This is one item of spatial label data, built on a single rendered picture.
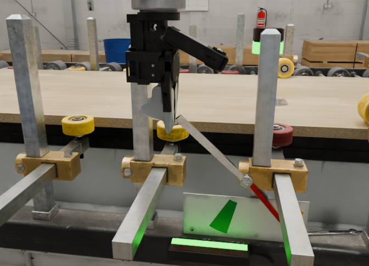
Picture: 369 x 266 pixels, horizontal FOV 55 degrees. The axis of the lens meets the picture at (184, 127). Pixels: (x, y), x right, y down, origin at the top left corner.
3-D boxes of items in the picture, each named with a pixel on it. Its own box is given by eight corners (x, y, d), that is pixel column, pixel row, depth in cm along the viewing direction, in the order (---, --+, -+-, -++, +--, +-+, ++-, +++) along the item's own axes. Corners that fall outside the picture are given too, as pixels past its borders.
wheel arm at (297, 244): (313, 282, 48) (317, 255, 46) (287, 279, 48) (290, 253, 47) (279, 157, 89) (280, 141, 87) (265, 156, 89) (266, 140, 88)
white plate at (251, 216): (304, 244, 75) (309, 203, 72) (183, 234, 78) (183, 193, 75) (303, 243, 75) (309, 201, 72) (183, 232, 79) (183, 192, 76)
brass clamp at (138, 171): (182, 187, 74) (182, 165, 73) (121, 183, 76) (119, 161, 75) (186, 175, 80) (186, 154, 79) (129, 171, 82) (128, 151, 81)
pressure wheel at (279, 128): (291, 177, 83) (296, 131, 80) (256, 175, 85) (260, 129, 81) (286, 164, 91) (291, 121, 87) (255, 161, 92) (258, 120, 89)
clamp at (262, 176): (305, 193, 71) (308, 170, 70) (238, 188, 73) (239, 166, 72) (301, 181, 77) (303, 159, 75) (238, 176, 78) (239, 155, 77)
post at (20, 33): (50, 226, 84) (21, 14, 69) (36, 225, 85) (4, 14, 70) (57, 217, 88) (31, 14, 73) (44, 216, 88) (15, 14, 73)
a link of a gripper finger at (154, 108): (143, 131, 66) (141, 82, 63) (174, 133, 65) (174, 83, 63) (139, 137, 63) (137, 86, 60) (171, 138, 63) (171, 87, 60)
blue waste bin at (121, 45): (132, 81, 622) (130, 39, 599) (100, 81, 628) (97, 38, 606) (140, 76, 677) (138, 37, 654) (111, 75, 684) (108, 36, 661)
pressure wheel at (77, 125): (101, 158, 94) (99, 117, 91) (73, 166, 89) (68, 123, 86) (88, 150, 100) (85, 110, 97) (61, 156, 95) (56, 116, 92)
